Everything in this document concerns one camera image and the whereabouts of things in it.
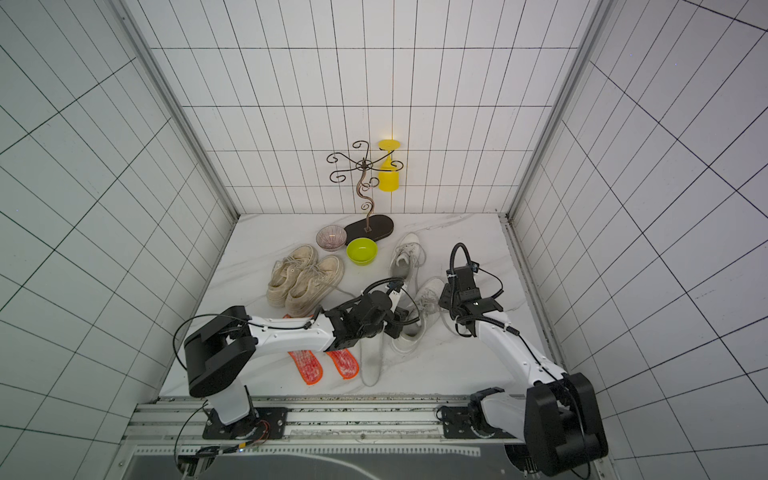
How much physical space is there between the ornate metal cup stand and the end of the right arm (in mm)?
385

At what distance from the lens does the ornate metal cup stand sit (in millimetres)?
917

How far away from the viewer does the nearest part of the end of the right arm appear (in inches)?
23.5
